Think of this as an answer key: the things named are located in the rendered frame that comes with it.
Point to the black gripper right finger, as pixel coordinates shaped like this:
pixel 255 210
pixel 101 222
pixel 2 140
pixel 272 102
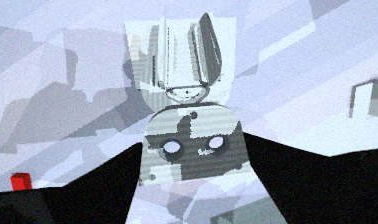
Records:
pixel 306 187

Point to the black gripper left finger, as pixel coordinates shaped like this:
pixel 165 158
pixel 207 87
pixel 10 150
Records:
pixel 102 196

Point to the red rectangular post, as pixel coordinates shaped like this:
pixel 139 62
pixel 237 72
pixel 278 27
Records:
pixel 21 181

